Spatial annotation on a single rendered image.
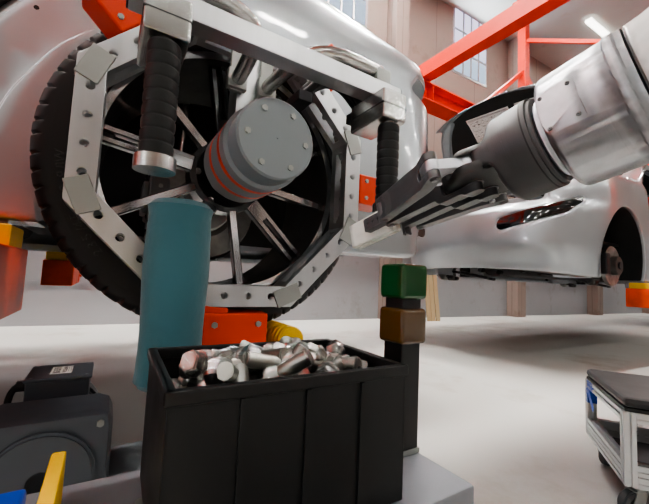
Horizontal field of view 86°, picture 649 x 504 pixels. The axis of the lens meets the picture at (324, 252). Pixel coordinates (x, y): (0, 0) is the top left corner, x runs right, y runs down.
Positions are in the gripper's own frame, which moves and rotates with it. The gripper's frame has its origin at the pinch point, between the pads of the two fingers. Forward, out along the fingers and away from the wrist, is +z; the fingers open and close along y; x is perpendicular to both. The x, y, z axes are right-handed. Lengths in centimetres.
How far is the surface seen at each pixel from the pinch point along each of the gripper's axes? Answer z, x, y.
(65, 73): 33, -36, 32
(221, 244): 77, -25, -11
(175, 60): 5.2, -19.2, 21.7
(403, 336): -1.2, 13.0, -0.6
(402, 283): -2.6, 7.4, -0.4
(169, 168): 8.2, -7.2, 21.4
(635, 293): 50, -7, -364
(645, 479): 12, 57, -104
